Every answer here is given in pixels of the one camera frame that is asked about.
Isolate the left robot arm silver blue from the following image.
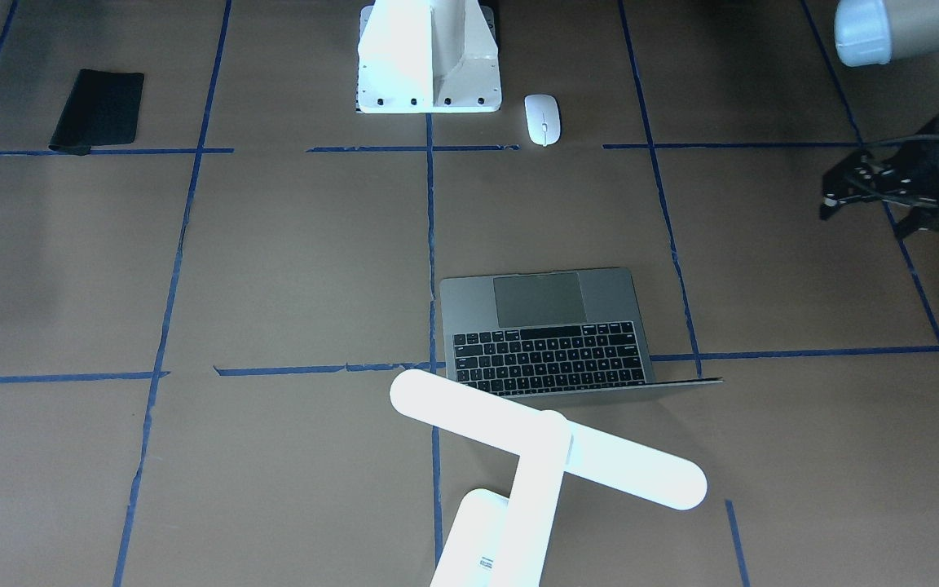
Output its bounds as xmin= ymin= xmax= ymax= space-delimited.
xmin=819 ymin=1 xmax=939 ymax=239

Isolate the grey laptop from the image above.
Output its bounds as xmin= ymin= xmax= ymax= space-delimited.
xmin=439 ymin=267 xmax=718 ymax=399

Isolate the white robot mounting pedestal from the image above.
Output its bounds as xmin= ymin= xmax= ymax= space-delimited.
xmin=355 ymin=1 xmax=503 ymax=115

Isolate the white computer mouse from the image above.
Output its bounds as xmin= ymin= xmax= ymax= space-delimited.
xmin=524 ymin=94 xmax=562 ymax=148

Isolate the white desk lamp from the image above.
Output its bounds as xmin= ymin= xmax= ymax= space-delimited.
xmin=389 ymin=370 xmax=708 ymax=586

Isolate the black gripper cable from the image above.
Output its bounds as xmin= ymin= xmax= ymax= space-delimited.
xmin=861 ymin=134 xmax=939 ymax=149

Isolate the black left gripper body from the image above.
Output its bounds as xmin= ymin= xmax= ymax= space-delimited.
xmin=820 ymin=115 xmax=939 ymax=239

